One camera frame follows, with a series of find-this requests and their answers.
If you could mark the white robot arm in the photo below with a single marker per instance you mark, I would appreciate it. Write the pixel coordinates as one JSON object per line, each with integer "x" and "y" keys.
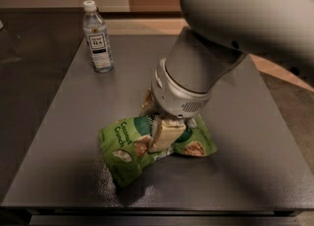
{"x": 219, "y": 34}

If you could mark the green rice chip bag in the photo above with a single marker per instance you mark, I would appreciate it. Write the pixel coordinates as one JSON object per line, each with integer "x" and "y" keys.
{"x": 125, "y": 144}

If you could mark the clear plastic water bottle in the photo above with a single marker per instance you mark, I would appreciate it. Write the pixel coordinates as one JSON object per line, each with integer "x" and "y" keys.
{"x": 97, "y": 38}

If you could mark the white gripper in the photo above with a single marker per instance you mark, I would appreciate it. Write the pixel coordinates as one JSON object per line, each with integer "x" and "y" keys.
{"x": 175, "y": 100}

